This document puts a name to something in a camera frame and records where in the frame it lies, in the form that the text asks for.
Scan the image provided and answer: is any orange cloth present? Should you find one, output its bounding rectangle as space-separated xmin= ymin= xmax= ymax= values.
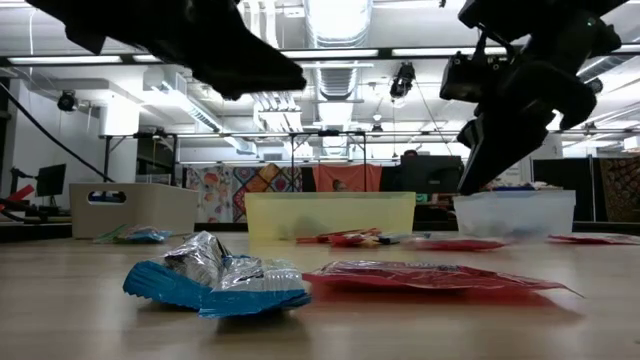
xmin=312 ymin=163 xmax=384 ymax=194

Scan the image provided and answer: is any red bar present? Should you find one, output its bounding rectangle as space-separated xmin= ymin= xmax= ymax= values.
xmin=0 ymin=183 xmax=36 ymax=214

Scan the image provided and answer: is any colourful table clutter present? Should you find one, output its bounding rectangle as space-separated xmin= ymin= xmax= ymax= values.
xmin=492 ymin=180 xmax=564 ymax=194

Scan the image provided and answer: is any black ceiling spotlight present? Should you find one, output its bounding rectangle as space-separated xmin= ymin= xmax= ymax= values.
xmin=56 ymin=89 xmax=80 ymax=114
xmin=388 ymin=61 xmax=418 ymax=109

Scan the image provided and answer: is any black aluminium frame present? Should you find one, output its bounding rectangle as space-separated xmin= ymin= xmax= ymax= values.
xmin=0 ymin=45 xmax=640 ymax=244

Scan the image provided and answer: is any dark patterned rug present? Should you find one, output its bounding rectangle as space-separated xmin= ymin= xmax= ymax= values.
xmin=598 ymin=157 xmax=640 ymax=224

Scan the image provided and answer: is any black diagonal cable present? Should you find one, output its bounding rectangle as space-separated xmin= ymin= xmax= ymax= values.
xmin=0 ymin=79 xmax=115 ymax=184

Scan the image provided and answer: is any black partition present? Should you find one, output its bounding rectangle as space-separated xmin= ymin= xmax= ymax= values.
xmin=532 ymin=157 xmax=595 ymax=222

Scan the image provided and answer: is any large black monitor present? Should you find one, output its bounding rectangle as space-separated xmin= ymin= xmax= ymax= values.
xmin=399 ymin=154 xmax=466 ymax=195

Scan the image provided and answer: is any black background table frame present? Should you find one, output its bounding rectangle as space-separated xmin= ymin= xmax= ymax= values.
xmin=99 ymin=129 xmax=369 ymax=194

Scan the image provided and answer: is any pink clear candy bag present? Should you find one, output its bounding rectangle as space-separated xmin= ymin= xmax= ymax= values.
xmin=327 ymin=232 xmax=382 ymax=249

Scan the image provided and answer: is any clear plastic bin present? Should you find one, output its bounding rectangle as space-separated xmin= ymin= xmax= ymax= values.
xmin=452 ymin=189 xmax=577 ymax=239

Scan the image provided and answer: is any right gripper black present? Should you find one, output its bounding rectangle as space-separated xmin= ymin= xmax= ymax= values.
xmin=457 ymin=9 xmax=624 ymax=197

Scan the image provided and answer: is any white ceiling air duct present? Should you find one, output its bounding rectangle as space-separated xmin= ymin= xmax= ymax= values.
xmin=142 ymin=64 xmax=257 ymax=155

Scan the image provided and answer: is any green candy stick pack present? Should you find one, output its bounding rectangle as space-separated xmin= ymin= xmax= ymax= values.
xmin=93 ymin=223 xmax=132 ymax=246

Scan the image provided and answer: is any small black monitor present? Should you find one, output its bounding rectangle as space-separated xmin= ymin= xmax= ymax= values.
xmin=35 ymin=163 xmax=67 ymax=198

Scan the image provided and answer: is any patchwork quilt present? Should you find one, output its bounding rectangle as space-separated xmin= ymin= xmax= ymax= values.
xmin=232 ymin=162 xmax=305 ymax=224

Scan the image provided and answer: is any pale grey plastic bin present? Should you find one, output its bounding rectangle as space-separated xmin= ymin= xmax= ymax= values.
xmin=68 ymin=182 xmax=200 ymax=240

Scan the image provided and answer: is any floral cloth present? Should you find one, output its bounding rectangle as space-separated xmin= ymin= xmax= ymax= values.
xmin=185 ymin=164 xmax=236 ymax=224

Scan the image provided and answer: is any yellow plastic bin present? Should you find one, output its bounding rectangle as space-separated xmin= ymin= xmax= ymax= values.
xmin=243 ymin=191 xmax=417 ymax=242

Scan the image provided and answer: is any ceiling light strip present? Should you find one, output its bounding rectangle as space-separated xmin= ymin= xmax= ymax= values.
xmin=391 ymin=47 xmax=514 ymax=57
xmin=7 ymin=54 xmax=124 ymax=65
xmin=279 ymin=48 xmax=380 ymax=60

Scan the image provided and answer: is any red candy pack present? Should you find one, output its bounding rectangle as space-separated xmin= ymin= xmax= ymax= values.
xmin=312 ymin=258 xmax=476 ymax=277
xmin=294 ymin=227 xmax=384 ymax=245
xmin=302 ymin=267 xmax=584 ymax=300

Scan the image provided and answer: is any silver ventilation duct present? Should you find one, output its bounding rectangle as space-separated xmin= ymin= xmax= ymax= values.
xmin=303 ymin=0 xmax=375 ymax=160

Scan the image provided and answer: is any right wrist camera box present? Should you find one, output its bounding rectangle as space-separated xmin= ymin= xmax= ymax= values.
xmin=439 ymin=49 xmax=504 ymax=105

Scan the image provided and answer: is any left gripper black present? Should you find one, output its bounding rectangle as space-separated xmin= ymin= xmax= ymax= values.
xmin=24 ymin=0 xmax=307 ymax=101

